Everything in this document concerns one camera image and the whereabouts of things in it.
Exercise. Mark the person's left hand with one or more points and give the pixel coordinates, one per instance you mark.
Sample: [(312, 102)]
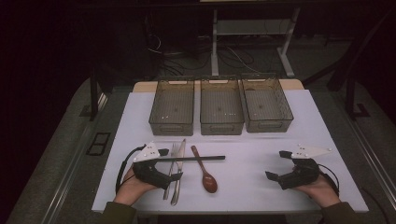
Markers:
[(130, 189)]

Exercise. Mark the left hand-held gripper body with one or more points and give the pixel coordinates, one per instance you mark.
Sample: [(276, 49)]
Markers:
[(149, 172)]

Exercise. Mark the silver metal knife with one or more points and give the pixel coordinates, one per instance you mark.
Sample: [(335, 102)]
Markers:
[(176, 195)]

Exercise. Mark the transparent grey plastic bin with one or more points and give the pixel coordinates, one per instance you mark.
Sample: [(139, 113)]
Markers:
[(221, 107), (264, 105), (171, 107)]

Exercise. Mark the brown wooden spoon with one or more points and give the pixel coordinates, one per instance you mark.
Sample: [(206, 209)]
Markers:
[(209, 183)]

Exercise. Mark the person's right hand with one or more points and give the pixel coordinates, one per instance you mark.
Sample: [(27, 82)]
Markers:
[(322, 191)]

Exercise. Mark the white metal stand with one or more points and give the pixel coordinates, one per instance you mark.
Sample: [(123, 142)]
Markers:
[(214, 46)]

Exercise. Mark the metal floor rail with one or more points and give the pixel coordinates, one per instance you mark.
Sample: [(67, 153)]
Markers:
[(70, 177), (370, 149)]

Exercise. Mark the silver metal fork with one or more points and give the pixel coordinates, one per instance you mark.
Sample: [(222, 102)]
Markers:
[(167, 190)]

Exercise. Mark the black metal stand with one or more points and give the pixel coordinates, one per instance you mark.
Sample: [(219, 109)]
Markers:
[(93, 99), (350, 96)]

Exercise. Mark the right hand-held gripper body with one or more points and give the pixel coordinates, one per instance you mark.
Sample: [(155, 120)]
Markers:
[(303, 174)]

